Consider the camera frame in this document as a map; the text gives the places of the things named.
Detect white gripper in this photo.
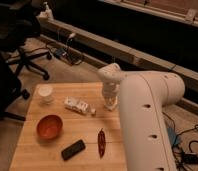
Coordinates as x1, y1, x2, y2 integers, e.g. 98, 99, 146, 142
102, 82, 118, 106

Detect white sponge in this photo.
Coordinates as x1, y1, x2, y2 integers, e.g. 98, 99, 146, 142
104, 103, 118, 111

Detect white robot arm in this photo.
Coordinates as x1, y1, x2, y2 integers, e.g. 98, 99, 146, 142
98, 63, 185, 171

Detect red chili pepper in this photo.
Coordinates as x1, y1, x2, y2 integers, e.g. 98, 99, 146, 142
97, 129, 106, 158

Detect power strip on floor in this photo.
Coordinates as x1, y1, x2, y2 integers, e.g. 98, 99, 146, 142
54, 48, 78, 65

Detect white plastic cup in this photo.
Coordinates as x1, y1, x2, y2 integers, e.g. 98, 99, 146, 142
38, 85, 53, 104

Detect black remote control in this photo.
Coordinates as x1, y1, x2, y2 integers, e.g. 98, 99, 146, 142
61, 140, 86, 161

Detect red bowl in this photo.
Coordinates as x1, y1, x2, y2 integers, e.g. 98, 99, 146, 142
36, 115, 63, 140

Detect blue box on floor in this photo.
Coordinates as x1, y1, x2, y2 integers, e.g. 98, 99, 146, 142
167, 127, 181, 146

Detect white spray bottle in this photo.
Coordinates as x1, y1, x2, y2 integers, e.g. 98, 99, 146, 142
39, 2, 54, 20

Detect black office chair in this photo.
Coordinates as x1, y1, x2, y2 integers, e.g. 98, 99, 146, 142
0, 0, 54, 101

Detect black floor cables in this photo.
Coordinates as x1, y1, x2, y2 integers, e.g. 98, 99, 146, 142
163, 111, 198, 171

